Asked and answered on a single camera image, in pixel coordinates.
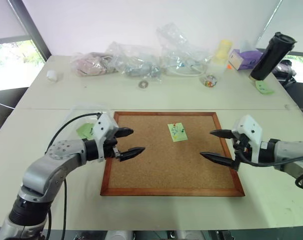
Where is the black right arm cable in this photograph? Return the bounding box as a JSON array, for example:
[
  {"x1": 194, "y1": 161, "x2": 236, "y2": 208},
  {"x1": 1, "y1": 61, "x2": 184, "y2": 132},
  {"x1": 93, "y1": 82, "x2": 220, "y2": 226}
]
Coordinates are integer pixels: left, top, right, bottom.
[{"x1": 236, "y1": 143, "x2": 303, "y2": 168}]

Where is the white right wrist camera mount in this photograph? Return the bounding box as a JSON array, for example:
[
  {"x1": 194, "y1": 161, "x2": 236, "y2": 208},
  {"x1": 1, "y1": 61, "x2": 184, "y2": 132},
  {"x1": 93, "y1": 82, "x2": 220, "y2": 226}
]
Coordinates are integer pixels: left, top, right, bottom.
[{"x1": 231, "y1": 114, "x2": 264, "y2": 163}]

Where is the green scribbled paper note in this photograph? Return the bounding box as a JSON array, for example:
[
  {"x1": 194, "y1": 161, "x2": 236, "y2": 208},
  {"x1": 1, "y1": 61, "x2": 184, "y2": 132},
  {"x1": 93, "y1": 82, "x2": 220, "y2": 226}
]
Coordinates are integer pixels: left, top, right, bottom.
[{"x1": 167, "y1": 122, "x2": 189, "y2": 144}]

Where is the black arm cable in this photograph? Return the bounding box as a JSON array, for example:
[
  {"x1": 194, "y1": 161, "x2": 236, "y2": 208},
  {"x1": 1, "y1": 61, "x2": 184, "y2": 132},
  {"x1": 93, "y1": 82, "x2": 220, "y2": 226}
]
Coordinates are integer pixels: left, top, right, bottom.
[
  {"x1": 44, "y1": 112, "x2": 103, "y2": 240},
  {"x1": 236, "y1": 143, "x2": 303, "y2": 168}
]

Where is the black bag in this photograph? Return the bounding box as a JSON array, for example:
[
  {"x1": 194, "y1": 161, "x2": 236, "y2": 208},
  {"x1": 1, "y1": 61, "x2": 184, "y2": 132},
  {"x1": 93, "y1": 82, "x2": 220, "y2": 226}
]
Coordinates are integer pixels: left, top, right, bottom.
[{"x1": 270, "y1": 59, "x2": 298, "y2": 89}]

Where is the white rounded shape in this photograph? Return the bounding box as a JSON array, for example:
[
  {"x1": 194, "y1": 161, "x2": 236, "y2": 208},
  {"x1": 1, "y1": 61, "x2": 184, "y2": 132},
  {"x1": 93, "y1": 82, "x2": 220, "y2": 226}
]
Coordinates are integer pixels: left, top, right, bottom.
[{"x1": 105, "y1": 229, "x2": 134, "y2": 240}]

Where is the yellow plastic cup stack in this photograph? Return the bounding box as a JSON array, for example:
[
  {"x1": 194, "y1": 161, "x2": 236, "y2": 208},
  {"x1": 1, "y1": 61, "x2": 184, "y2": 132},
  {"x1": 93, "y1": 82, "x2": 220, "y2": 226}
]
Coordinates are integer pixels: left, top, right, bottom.
[{"x1": 210, "y1": 38, "x2": 235, "y2": 74}]

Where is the plastic bag with grey contents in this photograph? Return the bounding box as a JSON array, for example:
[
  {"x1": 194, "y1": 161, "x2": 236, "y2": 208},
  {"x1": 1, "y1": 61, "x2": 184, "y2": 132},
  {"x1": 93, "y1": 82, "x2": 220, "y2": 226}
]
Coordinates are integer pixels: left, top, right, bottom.
[{"x1": 108, "y1": 41, "x2": 165, "y2": 83}]

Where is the black travel tumbler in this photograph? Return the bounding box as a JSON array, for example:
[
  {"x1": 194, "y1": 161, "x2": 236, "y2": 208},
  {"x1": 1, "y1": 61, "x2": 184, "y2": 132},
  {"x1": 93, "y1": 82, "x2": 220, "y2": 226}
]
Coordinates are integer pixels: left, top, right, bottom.
[{"x1": 249, "y1": 31, "x2": 298, "y2": 82}]

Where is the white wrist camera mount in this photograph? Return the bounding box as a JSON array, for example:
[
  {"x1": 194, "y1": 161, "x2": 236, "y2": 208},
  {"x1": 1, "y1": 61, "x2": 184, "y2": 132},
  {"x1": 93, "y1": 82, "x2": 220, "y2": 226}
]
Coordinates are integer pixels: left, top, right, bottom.
[
  {"x1": 231, "y1": 114, "x2": 264, "y2": 163},
  {"x1": 89, "y1": 113, "x2": 119, "y2": 163}
]

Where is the small white round cap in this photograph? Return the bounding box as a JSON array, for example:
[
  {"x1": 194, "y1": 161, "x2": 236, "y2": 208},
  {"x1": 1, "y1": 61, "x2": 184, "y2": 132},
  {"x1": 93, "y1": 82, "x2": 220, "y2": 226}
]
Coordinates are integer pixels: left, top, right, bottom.
[{"x1": 46, "y1": 70, "x2": 59, "y2": 83}]

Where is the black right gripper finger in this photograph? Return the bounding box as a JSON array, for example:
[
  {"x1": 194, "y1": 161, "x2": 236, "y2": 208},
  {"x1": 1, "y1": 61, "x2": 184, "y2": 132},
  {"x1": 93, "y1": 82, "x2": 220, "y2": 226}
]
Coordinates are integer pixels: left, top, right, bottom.
[
  {"x1": 209, "y1": 129, "x2": 234, "y2": 140},
  {"x1": 199, "y1": 151, "x2": 239, "y2": 172}
]

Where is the green sticky note pad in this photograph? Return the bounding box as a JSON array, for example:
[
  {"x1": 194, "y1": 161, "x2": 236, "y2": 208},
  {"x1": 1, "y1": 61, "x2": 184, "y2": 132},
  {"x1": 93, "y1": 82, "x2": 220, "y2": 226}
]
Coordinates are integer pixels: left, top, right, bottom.
[{"x1": 254, "y1": 80, "x2": 275, "y2": 96}]

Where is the plastic bag with pink contents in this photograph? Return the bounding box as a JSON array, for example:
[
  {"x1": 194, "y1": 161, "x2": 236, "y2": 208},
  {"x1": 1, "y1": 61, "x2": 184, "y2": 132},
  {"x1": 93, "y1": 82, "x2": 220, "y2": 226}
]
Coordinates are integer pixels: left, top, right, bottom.
[{"x1": 70, "y1": 51, "x2": 117, "y2": 77}]

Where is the wood-framed cork board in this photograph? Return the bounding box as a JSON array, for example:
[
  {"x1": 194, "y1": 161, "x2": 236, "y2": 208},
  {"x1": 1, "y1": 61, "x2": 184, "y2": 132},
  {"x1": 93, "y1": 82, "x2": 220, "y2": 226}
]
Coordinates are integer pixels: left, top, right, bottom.
[{"x1": 99, "y1": 111, "x2": 246, "y2": 198}]

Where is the plain green sticky note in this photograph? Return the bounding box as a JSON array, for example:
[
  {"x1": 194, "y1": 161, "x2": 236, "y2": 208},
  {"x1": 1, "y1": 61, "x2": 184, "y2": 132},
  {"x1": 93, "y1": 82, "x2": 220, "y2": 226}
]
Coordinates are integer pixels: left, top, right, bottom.
[{"x1": 76, "y1": 122, "x2": 95, "y2": 140}]

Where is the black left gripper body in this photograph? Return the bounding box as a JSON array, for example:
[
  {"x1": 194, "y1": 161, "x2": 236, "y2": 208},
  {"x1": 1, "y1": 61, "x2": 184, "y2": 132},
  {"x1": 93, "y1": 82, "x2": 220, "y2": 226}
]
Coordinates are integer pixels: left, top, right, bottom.
[{"x1": 102, "y1": 129, "x2": 123, "y2": 161}]

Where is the purple tissue box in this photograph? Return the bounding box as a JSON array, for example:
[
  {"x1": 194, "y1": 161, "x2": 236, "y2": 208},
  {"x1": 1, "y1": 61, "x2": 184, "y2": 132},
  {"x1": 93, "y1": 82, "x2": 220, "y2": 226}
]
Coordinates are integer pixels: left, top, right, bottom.
[{"x1": 227, "y1": 39, "x2": 264, "y2": 71}]

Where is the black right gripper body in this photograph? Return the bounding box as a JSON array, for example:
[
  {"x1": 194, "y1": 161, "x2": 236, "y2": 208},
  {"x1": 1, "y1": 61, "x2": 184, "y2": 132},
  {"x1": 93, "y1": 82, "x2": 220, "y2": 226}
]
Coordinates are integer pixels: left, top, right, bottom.
[{"x1": 230, "y1": 131, "x2": 250, "y2": 164}]

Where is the clear container of pins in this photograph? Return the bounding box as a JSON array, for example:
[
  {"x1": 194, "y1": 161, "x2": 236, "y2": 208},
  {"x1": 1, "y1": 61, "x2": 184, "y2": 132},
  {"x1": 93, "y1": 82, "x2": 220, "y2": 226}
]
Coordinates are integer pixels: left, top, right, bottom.
[{"x1": 199, "y1": 73, "x2": 219, "y2": 88}]

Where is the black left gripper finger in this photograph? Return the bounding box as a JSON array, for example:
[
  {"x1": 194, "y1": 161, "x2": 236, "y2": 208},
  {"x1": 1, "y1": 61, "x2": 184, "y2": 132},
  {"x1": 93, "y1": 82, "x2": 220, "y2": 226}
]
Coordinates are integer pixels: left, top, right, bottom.
[
  {"x1": 115, "y1": 127, "x2": 135, "y2": 138},
  {"x1": 118, "y1": 146, "x2": 146, "y2": 162}
]

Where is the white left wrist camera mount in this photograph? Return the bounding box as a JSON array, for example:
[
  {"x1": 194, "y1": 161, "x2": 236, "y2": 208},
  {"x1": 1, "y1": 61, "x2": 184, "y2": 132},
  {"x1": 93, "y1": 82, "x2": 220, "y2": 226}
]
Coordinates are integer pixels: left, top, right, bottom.
[{"x1": 89, "y1": 113, "x2": 119, "y2": 163}]

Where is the plastic bag with white cable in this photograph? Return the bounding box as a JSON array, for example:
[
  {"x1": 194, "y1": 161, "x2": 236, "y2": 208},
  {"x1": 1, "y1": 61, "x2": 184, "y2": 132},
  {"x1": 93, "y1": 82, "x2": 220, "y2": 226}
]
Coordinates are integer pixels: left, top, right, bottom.
[{"x1": 155, "y1": 23, "x2": 215, "y2": 78}]

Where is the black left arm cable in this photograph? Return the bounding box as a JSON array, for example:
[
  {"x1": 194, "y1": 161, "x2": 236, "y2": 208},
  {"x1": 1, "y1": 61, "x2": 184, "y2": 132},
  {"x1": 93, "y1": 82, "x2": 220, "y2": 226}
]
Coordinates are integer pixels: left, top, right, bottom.
[{"x1": 44, "y1": 112, "x2": 103, "y2": 240}]

